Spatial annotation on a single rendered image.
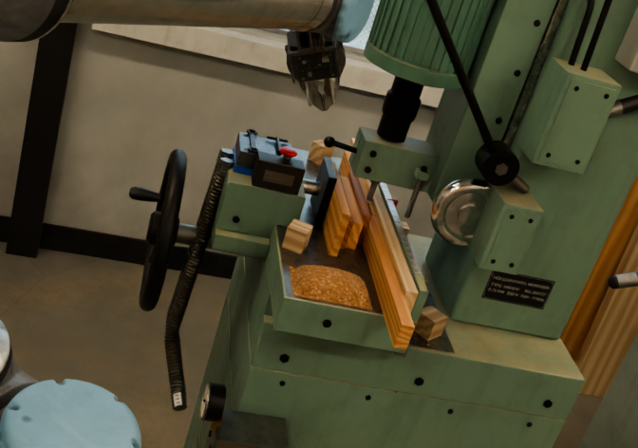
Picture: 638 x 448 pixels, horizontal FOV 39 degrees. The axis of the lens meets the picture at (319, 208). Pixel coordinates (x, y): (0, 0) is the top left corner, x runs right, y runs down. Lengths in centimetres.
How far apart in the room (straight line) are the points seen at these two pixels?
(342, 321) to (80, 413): 48
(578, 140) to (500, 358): 40
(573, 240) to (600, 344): 159
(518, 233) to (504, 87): 24
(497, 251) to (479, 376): 23
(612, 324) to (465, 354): 164
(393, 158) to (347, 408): 43
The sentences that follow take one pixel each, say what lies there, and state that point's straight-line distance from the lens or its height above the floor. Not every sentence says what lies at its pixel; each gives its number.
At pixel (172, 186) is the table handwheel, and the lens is 149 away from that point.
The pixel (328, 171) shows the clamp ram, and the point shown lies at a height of 99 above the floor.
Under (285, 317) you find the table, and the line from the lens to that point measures 134.
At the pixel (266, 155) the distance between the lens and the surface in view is 150.
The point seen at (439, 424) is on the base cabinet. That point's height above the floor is 66.
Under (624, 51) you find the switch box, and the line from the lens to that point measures 148.
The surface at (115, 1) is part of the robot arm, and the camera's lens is 75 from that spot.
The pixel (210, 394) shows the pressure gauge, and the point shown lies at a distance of 146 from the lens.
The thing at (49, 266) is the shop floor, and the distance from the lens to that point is 300.
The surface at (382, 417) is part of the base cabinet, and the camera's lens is 159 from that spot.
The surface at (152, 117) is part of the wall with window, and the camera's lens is 287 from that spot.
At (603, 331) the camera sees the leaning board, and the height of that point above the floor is 25.
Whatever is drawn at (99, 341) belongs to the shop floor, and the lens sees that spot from 270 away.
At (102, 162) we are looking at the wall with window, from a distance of 294.
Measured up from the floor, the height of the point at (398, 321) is 93.
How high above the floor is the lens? 157
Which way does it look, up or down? 24 degrees down
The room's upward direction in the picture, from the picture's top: 18 degrees clockwise
